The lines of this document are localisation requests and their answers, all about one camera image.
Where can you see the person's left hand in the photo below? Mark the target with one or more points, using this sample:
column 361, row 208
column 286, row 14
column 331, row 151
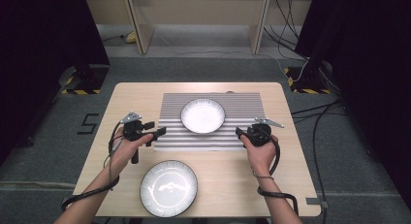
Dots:
column 122, row 153

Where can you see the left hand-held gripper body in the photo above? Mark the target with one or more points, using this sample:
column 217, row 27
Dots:
column 132, row 130

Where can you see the thin wrist band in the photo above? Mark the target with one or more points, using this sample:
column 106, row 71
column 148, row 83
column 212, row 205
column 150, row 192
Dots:
column 263, row 177

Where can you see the grey white striped placemat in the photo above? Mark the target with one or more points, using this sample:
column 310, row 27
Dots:
column 239, row 107

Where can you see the white ridged plate dark rim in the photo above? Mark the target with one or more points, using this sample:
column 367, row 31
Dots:
column 168, row 188
column 203, row 115

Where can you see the black curtain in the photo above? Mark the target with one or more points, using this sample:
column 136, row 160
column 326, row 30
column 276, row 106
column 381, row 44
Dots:
column 371, row 72
column 38, row 56

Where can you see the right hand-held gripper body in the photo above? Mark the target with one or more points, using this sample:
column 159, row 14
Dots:
column 260, row 135

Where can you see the yellow object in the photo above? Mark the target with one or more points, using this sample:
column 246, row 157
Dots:
column 131, row 38

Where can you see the person's right hand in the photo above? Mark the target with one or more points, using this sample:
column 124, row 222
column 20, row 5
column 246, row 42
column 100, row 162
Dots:
column 263, row 157

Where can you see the beige wooden desk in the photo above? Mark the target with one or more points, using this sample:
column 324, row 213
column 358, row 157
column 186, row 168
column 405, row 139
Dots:
column 258, row 33

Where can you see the black stand base hazard tape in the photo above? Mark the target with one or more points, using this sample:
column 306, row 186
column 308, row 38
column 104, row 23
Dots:
column 93, row 80
column 307, row 83

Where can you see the grey tape piece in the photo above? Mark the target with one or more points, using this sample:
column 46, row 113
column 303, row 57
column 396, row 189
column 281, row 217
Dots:
column 316, row 201

